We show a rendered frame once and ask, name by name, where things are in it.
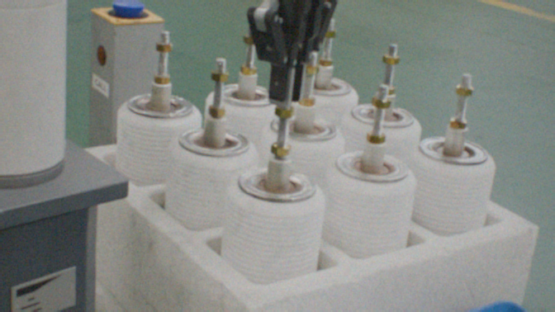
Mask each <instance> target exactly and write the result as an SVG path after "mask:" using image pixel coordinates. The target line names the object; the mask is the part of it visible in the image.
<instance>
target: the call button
mask: <svg viewBox="0 0 555 312"><path fill-rule="evenodd" d="M112 8H113V9H115V11H116V14H117V15H118V16H123V17H138V16H140V13H141V12H142V11H144V4H143V3H142V2H140V1H136V0H116V1H115V2H113V5H112Z"/></svg>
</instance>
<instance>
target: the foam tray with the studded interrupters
mask: <svg viewBox="0 0 555 312"><path fill-rule="evenodd" d="M85 150H87V151H88V152H89V153H90V154H92V155H95V157H97V158H99V159H100V160H102V161H103V162H104V163H107V164H109V165H110V166H112V167H113V168H116V144H114V145H108V146H102V147H96V148H89V149H85ZM165 188H166V184H162V185H156V186H151V187H137V186H135V185H133V184H131V183H130V181H129V193H128V197H127V198H125V199H122V200H118V201H112V202H108V203H104V204H101V205H98V213H97V284H96V294H95V312H465V311H468V310H473V309H475V308H478V307H481V306H484V305H488V304H490V303H494V302H497V301H500V300H508V301H512V302H515V303H516V304H519V305H522V301H523V296H524V290H525V286H526V281H527V277H528V274H529V266H531V262H532V257H533V254H534V247H535V243H536V238H537V235H538V226H537V225H534V224H533V223H530V222H528V221H527V220H526V219H524V218H522V217H520V216H518V215H516V214H514V213H512V212H510V211H508V210H506V209H504V207H502V206H499V205H497V204H495V203H493V202H492V201H489V203H488V207H487V213H486V219H485V224H484V225H483V228H480V229H474V230H471V231H467V232H464V233H460V234H455V235H454V236H451V237H439V235H437V234H433V233H431V232H430V231H428V230H427V229H425V228H424V227H421V226H419V225H418V224H416V223H415V222H414V221H413V220H410V225H409V230H408V235H407V241H406V247H405V248H402V249H398V251H395V252H391V253H385V254H382V255H378V256H375V257H371V258H365V259H356V258H351V257H350V256H348V255H347V254H345V253H342V252H341V250H339V249H338V248H336V247H335V246H334V245H333V244H330V243H329V242H327V241H326V240H324V239H323V238H322V237H321V236H320V251H319V257H317V266H316V272H312V273H309V274H306V275H302V276H298V277H293V278H292V279H289V280H285V281H280V282H276V283H273V284H269V285H264V286H261V285H256V284H254V283H252V282H249V281H248V280H247V279H246V277H244V276H243V275H242V274H241V273H239V272H237V271H236V270H235V269H234V268H233V267H232V266H231V265H229V263H228V262H227V261H226V260H223V259H222V258H221V243H222V232H223V227H220V228H216V229H209V230H204V231H191V230H189V229H186V228H184V227H183V226H182V225H181V224H180V223H179V222H178V221H177V220H175V219H174V218H173V217H172V216H171V215H169V214H168V213H167V212H166V211H164V202H165V192H166V191H165Z"/></svg>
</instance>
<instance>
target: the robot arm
mask: <svg viewBox="0 0 555 312"><path fill-rule="evenodd" d="M338 1H339V0H264V1H263V3H262V4H261V5H260V7H256V6H253V5H251V6H249V9H248V11H247V19H248V23H249V29H250V32H252V37H253V40H254V46H255V50H256V54H257V57H258V59H259V61H263V62H267V63H270V64H271V72H270V80H269V89H268V102H269V103H270V104H271V105H274V106H280V107H283V108H286V107H288V106H290V105H291V104H292V103H293V102H295V103H297V102H299V101H300V100H301V99H302V94H303V87H304V79H306V65H307V63H308V62H310V61H311V56H312V52H313V51H315V52H320V50H321V46H322V44H323V42H324V39H325V35H326V32H327V30H328V27H329V25H330V22H331V20H332V17H333V15H334V11H335V8H336V6H337V3H338ZM314 37H315V38H314ZM66 38H67V0H0V189H12V188H23V187H32V186H37V185H40V184H42V183H45V182H48V181H50V180H52V179H53V178H55V177H58V176H59V175H60V174H61V173H62V172H63V171H64V148H65V93H66ZM306 62H307V63H306Z"/></svg>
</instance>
